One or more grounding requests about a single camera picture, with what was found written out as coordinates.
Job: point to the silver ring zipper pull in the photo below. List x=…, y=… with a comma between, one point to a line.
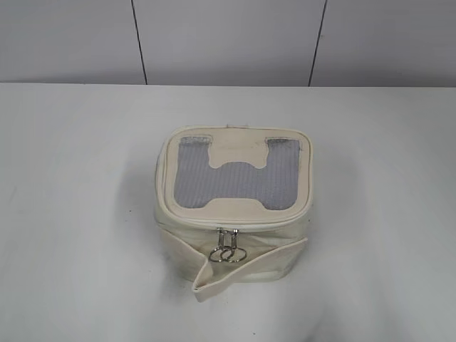
x=233, y=253
x=217, y=254

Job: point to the cream white zipper bag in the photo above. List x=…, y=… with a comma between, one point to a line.
x=256, y=180

